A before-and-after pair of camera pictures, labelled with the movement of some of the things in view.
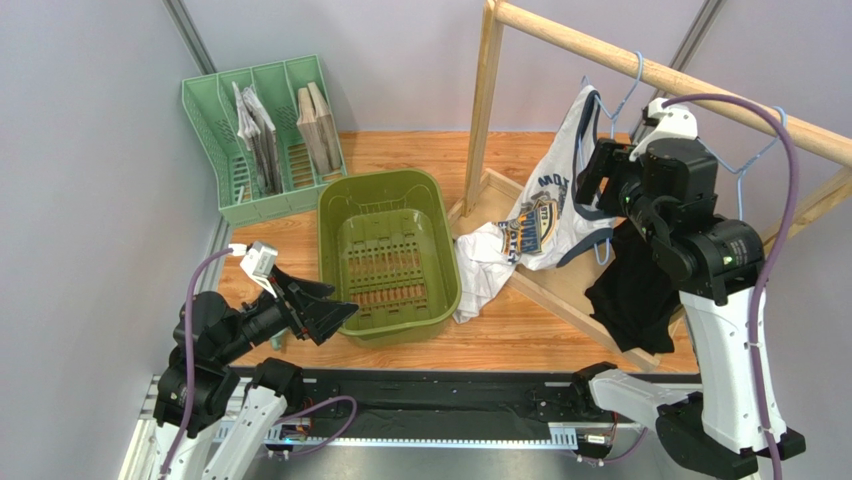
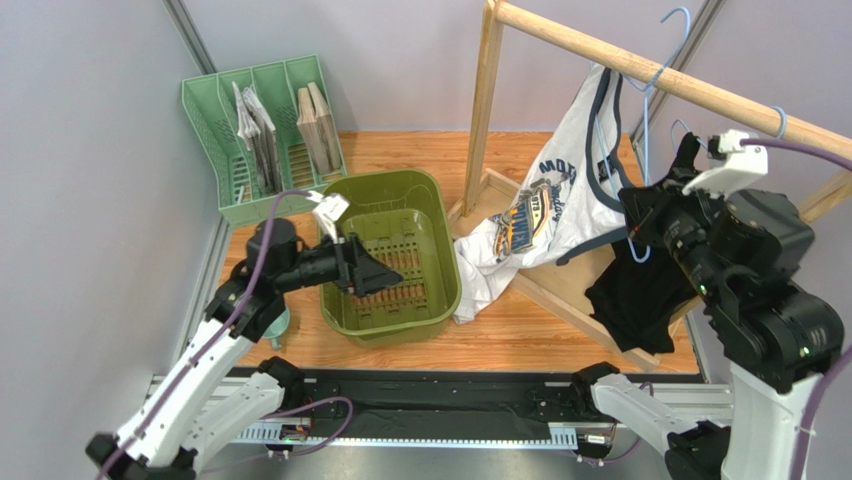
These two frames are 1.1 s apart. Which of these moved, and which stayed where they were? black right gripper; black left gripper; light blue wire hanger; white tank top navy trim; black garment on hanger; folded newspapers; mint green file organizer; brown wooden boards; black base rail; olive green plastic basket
Moved: black left gripper; white tank top navy trim; black right gripper; light blue wire hanger
Stayed: mint green file organizer; black garment on hanger; olive green plastic basket; brown wooden boards; black base rail; folded newspapers
